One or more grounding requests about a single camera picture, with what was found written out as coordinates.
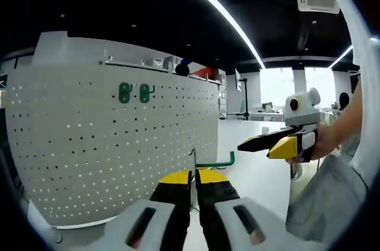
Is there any white perforated mounting plate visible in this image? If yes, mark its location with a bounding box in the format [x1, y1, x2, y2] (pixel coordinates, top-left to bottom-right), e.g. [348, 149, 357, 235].
[5, 62, 220, 244]

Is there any person's right hand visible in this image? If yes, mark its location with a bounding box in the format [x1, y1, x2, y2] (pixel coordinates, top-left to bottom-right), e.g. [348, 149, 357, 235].
[286, 120, 347, 165]

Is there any storage shelf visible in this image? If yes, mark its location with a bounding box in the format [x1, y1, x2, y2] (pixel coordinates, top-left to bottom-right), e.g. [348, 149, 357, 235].
[99, 55, 226, 81]

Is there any person's white shirt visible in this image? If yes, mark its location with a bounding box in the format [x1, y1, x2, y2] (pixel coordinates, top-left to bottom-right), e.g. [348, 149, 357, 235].
[334, 0, 380, 188]

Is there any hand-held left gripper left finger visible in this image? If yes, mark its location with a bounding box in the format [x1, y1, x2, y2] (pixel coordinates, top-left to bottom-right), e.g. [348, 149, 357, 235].
[100, 169, 194, 251]

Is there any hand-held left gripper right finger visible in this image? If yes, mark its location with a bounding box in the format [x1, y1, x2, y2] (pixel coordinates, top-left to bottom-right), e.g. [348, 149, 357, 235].
[195, 169, 297, 251]

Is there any black tripod stand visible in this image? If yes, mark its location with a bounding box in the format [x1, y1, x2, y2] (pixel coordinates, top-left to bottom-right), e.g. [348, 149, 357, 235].
[227, 77, 250, 121]

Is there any grey mesh office chair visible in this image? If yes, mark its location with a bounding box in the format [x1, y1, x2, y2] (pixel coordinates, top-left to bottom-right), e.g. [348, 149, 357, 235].
[284, 152, 371, 244]

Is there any ceiling light strip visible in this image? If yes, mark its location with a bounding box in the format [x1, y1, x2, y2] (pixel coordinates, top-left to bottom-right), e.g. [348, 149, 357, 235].
[159, 0, 265, 70]
[330, 45, 354, 70]

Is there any green hook assembly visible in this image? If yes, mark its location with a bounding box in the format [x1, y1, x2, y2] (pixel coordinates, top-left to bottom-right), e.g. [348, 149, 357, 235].
[139, 84, 156, 104]
[189, 145, 236, 212]
[118, 83, 133, 104]

